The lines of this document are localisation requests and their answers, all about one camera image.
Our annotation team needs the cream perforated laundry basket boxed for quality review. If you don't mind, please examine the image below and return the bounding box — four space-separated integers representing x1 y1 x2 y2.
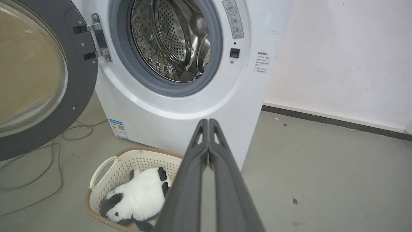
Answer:
84 147 184 232

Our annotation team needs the thin grey floor cable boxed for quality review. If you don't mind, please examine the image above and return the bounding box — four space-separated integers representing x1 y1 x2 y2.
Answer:
0 119 108 218

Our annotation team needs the grey warning label sticker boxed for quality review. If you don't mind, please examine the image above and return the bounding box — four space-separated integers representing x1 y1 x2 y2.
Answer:
222 0 244 39

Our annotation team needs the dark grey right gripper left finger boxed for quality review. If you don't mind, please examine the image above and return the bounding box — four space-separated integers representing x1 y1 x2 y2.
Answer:
154 119 209 232

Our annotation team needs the grey round washer door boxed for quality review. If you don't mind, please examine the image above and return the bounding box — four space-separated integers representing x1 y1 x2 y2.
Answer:
0 0 98 162

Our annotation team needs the metal door hinge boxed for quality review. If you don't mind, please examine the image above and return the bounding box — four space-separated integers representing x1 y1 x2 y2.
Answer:
73 13 112 62

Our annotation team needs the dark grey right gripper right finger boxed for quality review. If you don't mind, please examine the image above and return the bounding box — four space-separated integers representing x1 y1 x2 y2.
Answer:
209 119 266 232

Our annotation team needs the stainless steel washer drum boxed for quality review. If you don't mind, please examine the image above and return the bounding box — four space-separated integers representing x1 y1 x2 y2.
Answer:
131 0 212 82

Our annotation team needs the black and white panda plush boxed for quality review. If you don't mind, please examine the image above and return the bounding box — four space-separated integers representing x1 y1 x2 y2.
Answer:
100 167 170 232

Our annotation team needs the white front-load washing machine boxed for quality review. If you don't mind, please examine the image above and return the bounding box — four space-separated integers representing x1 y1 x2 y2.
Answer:
71 0 294 171

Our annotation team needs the black wall baseboard strip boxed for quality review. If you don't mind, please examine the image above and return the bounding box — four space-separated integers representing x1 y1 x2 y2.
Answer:
261 105 412 142

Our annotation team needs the blue energy label sticker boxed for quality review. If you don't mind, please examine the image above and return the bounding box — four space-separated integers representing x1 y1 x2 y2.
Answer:
109 119 129 140

